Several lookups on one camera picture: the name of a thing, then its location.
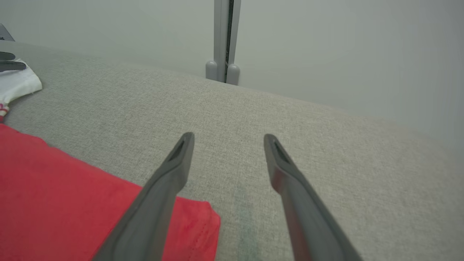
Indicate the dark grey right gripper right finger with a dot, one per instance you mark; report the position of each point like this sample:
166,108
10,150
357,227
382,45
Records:
308,221

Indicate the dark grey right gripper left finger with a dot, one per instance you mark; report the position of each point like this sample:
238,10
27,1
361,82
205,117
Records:
152,214

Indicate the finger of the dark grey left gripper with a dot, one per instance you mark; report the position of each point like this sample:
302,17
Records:
6,56
12,66

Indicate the red white t-shirt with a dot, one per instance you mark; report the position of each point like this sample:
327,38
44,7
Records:
54,199

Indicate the grey metal partition post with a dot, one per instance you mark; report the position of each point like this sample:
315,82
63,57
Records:
220,36

